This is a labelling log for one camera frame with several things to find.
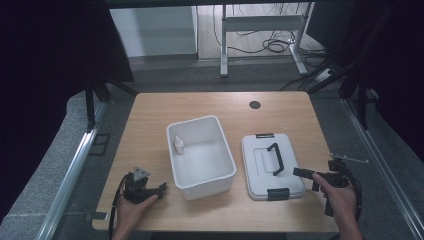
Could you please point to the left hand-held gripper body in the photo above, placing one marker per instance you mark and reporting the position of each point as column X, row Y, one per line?
column 136, row 190

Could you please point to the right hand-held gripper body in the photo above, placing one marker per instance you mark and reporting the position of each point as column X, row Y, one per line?
column 338, row 175

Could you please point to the white plastic storage box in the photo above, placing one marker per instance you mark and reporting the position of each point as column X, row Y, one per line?
column 201, row 156

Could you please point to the person's left hand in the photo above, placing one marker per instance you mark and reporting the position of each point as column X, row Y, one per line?
column 131, row 210

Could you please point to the person's right hand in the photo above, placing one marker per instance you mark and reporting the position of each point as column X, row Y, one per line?
column 338, row 200

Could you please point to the small white bottle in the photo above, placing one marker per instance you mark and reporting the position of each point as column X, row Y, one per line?
column 179, row 145

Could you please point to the black metal stand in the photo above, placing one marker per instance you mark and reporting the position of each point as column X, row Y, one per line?
column 361, row 100
column 90, row 106

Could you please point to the black round table grommet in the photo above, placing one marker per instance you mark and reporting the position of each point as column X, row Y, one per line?
column 255, row 105

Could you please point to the white power strip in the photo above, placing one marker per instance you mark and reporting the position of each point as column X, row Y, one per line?
column 324, row 75

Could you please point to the black curtain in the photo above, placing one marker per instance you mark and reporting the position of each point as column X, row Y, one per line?
column 393, row 66
column 43, row 83

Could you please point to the white cabinet panel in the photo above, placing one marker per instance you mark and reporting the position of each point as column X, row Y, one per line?
column 153, row 31

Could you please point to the aluminium floor rail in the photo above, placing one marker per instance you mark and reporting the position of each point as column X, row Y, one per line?
column 70, row 180
column 383, row 160

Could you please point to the white metal desk frame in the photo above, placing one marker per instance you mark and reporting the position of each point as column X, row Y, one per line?
column 263, row 23

